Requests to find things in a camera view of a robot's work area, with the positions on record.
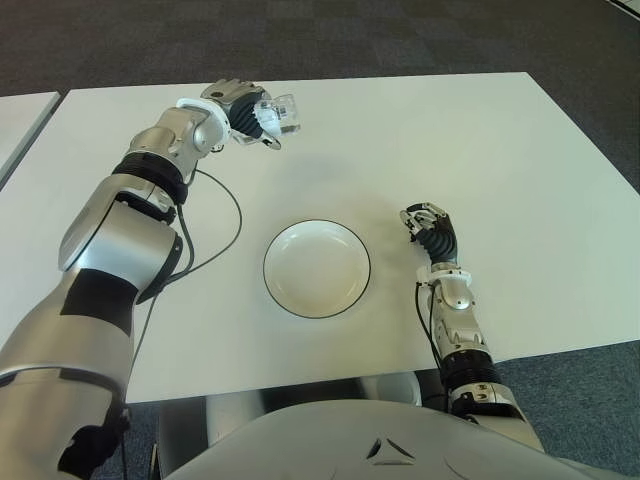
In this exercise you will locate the clear bottle with blue cap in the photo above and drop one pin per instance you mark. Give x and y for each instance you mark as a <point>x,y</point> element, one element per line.
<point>285,115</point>

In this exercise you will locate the grey robot torso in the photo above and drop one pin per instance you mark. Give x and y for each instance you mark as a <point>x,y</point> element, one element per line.
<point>380,450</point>

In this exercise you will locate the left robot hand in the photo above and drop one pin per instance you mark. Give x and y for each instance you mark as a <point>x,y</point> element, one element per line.
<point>245,115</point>

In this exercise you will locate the white plate with black rim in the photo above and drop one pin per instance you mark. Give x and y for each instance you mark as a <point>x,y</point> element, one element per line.
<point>315,270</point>

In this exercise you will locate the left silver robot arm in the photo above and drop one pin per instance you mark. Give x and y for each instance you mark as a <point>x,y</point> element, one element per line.
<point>120,240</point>

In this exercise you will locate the silver table support column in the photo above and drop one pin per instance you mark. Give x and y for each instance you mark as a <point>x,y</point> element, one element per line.
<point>235,417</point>

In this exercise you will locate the white adjoining table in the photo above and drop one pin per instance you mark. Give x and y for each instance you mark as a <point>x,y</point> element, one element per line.
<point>22,127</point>

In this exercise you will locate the white round table base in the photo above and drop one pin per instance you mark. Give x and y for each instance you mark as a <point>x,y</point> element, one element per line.
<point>395,390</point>

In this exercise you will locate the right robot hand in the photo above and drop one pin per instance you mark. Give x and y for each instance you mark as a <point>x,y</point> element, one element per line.
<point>440,237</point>

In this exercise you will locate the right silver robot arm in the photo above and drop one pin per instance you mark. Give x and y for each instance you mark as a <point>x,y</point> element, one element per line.
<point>455,300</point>

